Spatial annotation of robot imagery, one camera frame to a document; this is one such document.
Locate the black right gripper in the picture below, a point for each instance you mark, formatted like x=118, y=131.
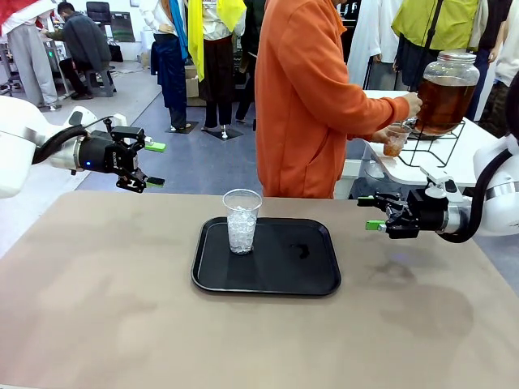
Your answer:
x=425, y=215

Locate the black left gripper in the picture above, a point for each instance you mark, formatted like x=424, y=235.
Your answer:
x=101, y=156

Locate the short wide clear plastic cup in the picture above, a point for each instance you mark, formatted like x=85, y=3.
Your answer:
x=393, y=148

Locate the tall clear plastic cup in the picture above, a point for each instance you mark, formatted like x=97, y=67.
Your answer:
x=242, y=231

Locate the person left forearm orange sleeve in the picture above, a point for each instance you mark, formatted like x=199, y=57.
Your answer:
x=359, y=135

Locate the person right forearm orange sleeve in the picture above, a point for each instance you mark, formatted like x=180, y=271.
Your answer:
x=381, y=107

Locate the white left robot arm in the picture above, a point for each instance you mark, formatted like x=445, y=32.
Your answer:
x=16, y=121

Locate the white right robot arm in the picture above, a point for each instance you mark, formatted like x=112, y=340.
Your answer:
x=503, y=219

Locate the person left hand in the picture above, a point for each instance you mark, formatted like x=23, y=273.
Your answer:
x=381, y=136

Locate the person right hand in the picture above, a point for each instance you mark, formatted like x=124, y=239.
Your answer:
x=414, y=105

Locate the white side table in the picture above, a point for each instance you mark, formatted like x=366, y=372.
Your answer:
x=405, y=174

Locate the tan cardboard box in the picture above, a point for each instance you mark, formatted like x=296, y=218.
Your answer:
x=191, y=87

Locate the grey stool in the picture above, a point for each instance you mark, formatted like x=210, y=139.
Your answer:
x=103, y=83

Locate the mannequin in blue skirt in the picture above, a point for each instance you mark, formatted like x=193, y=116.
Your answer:
x=168, y=69

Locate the mannequin in brown skirt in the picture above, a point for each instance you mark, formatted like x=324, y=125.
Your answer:
x=217, y=69

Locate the black plastic tray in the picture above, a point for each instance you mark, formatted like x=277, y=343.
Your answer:
x=275, y=271

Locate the person in orange hoodie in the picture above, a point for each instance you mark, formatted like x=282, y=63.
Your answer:
x=292, y=121

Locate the glass tea dispenser jar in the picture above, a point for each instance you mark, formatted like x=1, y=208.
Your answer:
x=446, y=101

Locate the mannequin in dark clothes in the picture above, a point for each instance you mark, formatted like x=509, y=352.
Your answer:
x=247, y=81

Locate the seated person in dark jacket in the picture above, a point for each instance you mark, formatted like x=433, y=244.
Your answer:
x=85, y=40

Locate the yellow hanging garment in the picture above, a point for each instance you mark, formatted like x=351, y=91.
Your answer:
x=196, y=36

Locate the dark rectangular board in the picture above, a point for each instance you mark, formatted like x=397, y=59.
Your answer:
x=121, y=28

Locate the mannequin in grey trousers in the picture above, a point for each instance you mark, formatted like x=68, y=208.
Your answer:
x=28, y=61

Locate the black office chair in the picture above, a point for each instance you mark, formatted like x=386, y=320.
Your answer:
x=97, y=10

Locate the white hanging coat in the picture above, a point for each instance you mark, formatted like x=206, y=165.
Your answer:
x=365, y=40

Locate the black tripod pole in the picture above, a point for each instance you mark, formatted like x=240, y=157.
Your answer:
x=430, y=36

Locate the mannequin in lime jacket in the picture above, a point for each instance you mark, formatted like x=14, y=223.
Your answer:
x=454, y=20

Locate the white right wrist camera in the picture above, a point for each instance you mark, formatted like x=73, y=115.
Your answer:
x=438, y=178

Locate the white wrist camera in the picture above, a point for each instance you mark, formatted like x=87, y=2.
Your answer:
x=85, y=113
x=438, y=178

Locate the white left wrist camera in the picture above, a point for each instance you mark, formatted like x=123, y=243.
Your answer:
x=85, y=113

